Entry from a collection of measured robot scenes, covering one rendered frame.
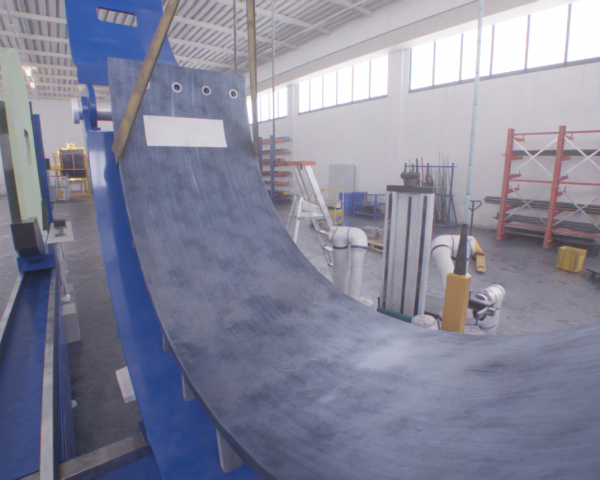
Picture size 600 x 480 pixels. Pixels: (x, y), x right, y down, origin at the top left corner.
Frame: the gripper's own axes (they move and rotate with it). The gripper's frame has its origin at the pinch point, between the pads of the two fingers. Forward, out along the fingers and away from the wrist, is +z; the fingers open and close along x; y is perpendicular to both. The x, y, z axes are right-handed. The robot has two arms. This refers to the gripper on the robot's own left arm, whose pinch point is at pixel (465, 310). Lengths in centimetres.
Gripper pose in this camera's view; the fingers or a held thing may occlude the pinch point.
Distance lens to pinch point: 157.5
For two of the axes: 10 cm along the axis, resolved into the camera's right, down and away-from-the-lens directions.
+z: -8.0, 1.3, -5.9
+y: 0.0, -9.8, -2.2
